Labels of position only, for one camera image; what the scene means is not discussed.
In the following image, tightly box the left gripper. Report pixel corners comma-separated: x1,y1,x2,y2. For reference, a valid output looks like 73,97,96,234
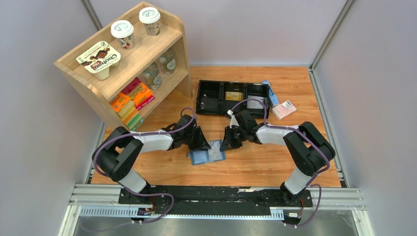
183,126,212,152

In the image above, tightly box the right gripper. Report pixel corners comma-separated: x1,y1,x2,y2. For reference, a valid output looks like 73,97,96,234
219,126,246,152

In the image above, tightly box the teal leather card holder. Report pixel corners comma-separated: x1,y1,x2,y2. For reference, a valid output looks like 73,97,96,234
187,150,212,165

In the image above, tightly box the dark credit card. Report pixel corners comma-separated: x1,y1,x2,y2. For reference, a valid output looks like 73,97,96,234
200,97,218,112

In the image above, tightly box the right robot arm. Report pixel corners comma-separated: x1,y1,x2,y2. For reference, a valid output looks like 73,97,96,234
220,110,335,206

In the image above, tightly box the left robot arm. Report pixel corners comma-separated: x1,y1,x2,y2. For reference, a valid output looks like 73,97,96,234
92,115,211,204

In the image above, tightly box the silver VIP card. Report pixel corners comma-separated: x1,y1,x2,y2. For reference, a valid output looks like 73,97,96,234
247,95,268,109

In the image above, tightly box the gold card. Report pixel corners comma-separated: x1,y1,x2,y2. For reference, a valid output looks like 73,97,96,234
225,91,243,101

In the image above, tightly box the pink card box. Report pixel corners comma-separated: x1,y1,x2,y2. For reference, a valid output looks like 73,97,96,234
272,100,297,120

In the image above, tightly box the black bin left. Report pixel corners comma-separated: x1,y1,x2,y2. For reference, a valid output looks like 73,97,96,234
196,80,222,115

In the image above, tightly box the black bin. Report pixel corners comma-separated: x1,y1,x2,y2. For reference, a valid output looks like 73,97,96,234
196,80,222,115
220,82,245,115
245,83,270,118

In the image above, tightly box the black bin middle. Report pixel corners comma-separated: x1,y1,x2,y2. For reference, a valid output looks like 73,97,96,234
220,82,245,115

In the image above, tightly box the black bin right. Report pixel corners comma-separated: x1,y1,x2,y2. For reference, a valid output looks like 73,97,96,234
245,83,270,118

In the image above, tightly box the light blue box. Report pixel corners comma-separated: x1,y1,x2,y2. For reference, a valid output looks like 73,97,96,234
261,80,279,107

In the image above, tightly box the red orange sponge pack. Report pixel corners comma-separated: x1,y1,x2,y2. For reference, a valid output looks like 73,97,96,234
121,77,155,111

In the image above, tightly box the glass bottle left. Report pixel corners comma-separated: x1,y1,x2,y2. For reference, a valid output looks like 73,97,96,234
143,62,162,89

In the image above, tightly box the glass bottle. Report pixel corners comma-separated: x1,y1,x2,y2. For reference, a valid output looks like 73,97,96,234
159,48,176,74
143,62,162,89

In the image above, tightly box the colourful sponge stack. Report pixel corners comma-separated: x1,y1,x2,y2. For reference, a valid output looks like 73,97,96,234
110,92,144,131

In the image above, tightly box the glass bottle right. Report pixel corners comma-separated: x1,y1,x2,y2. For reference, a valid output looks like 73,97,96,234
159,48,176,74

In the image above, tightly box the wooden shelf unit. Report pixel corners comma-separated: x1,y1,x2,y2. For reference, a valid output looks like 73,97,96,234
54,1,193,128

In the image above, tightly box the Chobani yogurt pack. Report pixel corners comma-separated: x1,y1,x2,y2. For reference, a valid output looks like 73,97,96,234
76,41,121,81

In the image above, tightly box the white lidded cup right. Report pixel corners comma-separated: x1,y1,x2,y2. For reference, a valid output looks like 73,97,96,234
139,7,161,36

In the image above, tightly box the white lidded cup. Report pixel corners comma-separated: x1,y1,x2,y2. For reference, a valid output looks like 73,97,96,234
139,7,161,36
111,20,135,50

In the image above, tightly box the white lidded cup left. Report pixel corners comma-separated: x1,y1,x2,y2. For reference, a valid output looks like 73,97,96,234
111,20,135,50

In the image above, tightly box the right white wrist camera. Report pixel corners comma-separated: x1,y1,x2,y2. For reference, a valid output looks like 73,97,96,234
226,110,239,128

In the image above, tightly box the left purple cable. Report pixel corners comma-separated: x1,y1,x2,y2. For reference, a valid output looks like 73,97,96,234
93,107,197,225

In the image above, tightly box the purple cable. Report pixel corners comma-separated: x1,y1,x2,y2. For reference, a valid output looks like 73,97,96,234
229,98,330,228
93,107,197,225

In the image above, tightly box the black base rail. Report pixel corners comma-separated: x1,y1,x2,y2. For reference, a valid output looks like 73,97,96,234
118,185,313,216

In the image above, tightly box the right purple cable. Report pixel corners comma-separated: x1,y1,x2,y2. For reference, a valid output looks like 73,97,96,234
229,98,330,228

